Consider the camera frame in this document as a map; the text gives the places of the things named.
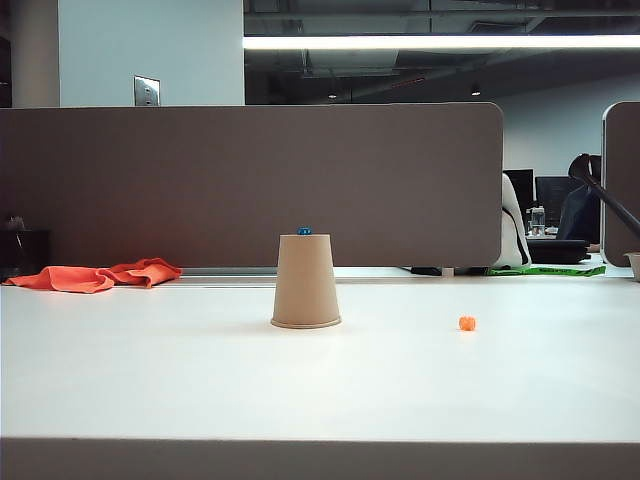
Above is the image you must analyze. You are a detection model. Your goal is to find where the green tape strip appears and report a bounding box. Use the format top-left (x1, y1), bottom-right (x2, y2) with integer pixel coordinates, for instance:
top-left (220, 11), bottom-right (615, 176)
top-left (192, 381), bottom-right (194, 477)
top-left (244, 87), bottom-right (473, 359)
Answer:
top-left (487, 264), bottom-right (607, 278)

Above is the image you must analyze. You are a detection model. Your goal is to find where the seated person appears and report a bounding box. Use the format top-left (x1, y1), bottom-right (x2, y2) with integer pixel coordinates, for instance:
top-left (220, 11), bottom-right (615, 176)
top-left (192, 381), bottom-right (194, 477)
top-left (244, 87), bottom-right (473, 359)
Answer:
top-left (555, 153), bottom-right (604, 254)

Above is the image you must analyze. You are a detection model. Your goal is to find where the wide computer monitor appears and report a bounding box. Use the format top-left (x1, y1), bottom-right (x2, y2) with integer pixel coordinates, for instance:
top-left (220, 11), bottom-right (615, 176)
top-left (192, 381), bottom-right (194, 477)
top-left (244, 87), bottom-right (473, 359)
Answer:
top-left (534, 175), bottom-right (576, 229)

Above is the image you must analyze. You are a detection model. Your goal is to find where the metal wall switch plate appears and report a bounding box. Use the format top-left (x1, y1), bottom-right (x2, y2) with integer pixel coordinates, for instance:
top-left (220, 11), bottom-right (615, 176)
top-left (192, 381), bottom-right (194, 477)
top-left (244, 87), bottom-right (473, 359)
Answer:
top-left (133, 74), bottom-right (162, 107)

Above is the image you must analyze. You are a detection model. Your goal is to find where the black computer monitor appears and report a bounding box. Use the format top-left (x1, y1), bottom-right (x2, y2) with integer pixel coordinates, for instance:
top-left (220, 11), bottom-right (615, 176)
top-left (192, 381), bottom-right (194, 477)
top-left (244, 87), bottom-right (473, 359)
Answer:
top-left (503, 169), bottom-right (535, 221)

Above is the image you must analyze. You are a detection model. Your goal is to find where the black diagonal rod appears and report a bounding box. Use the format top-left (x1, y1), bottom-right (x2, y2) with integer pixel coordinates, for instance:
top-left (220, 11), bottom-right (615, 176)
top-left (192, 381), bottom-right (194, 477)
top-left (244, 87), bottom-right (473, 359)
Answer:
top-left (569, 154), bottom-right (640, 229)

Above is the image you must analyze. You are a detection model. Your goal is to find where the brown paper cup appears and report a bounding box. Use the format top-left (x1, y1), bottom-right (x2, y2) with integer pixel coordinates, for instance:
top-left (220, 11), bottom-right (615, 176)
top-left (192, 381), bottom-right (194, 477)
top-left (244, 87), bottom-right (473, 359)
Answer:
top-left (270, 233), bottom-right (343, 330)

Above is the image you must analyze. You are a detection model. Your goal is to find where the long ceiling light strip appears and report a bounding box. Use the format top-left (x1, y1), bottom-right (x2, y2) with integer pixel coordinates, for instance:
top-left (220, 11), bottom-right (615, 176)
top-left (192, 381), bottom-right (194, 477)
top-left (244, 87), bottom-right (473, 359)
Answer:
top-left (243, 33), bottom-right (640, 50)

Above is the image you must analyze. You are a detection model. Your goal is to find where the narrow brown desk partition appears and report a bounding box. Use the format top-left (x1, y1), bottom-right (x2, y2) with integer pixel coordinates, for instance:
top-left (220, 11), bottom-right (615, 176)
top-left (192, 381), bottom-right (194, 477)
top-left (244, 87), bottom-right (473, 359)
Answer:
top-left (601, 101), bottom-right (640, 268)

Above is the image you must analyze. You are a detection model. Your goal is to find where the black box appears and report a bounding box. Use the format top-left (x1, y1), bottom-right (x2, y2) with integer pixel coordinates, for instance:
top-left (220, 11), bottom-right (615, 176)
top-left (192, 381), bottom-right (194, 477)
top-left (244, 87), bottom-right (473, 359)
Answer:
top-left (0, 228), bottom-right (52, 281)

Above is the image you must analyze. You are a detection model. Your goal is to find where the black bag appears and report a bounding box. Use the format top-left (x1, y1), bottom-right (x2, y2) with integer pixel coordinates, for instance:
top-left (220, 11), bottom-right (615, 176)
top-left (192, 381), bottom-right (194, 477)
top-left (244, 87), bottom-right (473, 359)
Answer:
top-left (525, 238), bottom-right (592, 264)

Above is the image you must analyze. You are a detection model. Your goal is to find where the orange cloth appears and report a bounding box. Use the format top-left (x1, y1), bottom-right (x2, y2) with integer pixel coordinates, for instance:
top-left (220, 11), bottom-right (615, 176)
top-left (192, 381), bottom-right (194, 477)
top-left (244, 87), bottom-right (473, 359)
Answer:
top-left (3, 257), bottom-right (184, 294)

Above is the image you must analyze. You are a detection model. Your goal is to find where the wide brown desk partition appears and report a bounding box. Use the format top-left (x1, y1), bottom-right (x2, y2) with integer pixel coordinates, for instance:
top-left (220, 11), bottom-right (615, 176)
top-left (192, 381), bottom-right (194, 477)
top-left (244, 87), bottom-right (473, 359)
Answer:
top-left (0, 102), bottom-right (505, 270)

